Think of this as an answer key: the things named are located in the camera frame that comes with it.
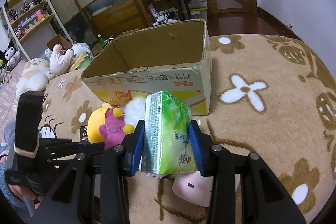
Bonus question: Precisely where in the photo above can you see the magenta plush toy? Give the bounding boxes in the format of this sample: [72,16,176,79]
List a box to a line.
[98,107,134,150]

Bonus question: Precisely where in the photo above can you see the pink swirl plush cushion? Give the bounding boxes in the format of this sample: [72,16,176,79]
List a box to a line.
[172,170,241,208]

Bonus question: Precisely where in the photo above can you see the green tissue pack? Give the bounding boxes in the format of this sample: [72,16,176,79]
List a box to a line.
[141,90,197,176]

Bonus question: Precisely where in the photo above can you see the yellow plush toy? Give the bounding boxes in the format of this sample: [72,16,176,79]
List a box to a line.
[87,102,112,144]

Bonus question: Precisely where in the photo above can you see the white fluffy pompom plush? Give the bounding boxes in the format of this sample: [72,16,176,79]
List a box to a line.
[123,97,146,127]

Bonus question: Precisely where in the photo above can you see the person's left hand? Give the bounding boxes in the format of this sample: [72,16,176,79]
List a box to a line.
[9,185,44,209]

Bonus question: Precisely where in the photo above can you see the beige floral blanket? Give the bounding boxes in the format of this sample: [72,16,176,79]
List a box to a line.
[39,34,335,223]

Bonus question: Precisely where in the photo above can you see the cream bear plush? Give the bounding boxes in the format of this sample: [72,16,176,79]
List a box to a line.
[16,58,55,97]

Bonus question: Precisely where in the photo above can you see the white pink paw plush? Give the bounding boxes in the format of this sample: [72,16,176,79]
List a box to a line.
[50,44,74,76]

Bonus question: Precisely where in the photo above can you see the green yellow plush cushion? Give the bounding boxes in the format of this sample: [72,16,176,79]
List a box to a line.
[69,53,92,72]

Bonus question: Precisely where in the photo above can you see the open cardboard box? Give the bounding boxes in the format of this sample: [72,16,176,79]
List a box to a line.
[81,19,212,115]

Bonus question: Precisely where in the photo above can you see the black white kuromi plush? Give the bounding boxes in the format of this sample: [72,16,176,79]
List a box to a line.
[1,40,21,71]

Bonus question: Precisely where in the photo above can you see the green glass bottle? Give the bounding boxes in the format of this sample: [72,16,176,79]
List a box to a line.
[97,34,105,46]

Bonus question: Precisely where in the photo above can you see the brown cardboard box on floor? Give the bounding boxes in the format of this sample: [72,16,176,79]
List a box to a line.
[47,35,72,50]

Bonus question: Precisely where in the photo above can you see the white yellow toy shelf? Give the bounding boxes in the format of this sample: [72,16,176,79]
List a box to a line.
[1,0,74,60]

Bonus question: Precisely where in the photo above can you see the basket of plush items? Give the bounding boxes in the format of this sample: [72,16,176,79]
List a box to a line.
[149,4,180,26]

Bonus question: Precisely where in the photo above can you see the small black folding table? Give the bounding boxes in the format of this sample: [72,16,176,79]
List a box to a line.
[155,0,192,20]

